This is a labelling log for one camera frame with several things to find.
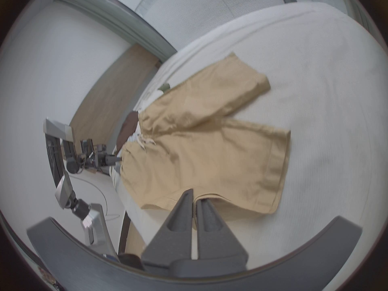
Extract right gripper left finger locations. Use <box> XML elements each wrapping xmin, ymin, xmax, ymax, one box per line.
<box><xmin>140</xmin><ymin>188</ymin><xmax>194</xmax><ymax>267</ymax></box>

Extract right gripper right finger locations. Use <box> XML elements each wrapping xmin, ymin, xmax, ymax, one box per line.
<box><xmin>195</xmin><ymin>198</ymin><xmax>250</xmax><ymax>270</ymax></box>

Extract tan shorts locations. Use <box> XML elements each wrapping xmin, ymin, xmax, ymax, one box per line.
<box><xmin>120</xmin><ymin>52</ymin><xmax>291</xmax><ymax>214</ymax></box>

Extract dark brown garment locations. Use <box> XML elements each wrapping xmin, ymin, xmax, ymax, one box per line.
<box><xmin>117</xmin><ymin>112</ymin><xmax>139</xmax><ymax>151</ymax></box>

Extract white garment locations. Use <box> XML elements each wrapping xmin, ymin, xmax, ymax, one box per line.
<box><xmin>142</xmin><ymin>89</ymin><xmax>166</xmax><ymax>110</ymax></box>

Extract grey curtain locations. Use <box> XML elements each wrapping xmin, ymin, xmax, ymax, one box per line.
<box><xmin>54</xmin><ymin>0</ymin><xmax>179</xmax><ymax>63</ymax></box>

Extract window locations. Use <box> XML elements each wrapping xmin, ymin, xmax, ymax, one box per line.
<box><xmin>65</xmin><ymin>0</ymin><xmax>369</xmax><ymax>57</ymax></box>

